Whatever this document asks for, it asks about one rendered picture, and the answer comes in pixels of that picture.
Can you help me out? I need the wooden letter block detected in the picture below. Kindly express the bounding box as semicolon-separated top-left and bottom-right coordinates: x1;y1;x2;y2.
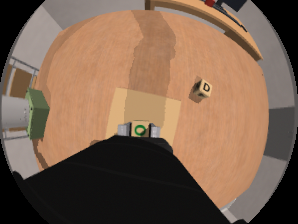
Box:
193;79;212;99
131;120;150;137

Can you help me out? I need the tan flat mat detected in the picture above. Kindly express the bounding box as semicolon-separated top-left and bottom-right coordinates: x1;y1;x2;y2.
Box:
105;87;181;147

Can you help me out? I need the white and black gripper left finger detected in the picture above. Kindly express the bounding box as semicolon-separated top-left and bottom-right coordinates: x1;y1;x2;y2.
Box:
118;122;132;136

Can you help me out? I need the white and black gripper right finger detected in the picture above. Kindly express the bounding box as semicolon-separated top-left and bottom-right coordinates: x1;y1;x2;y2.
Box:
149;123;160;138

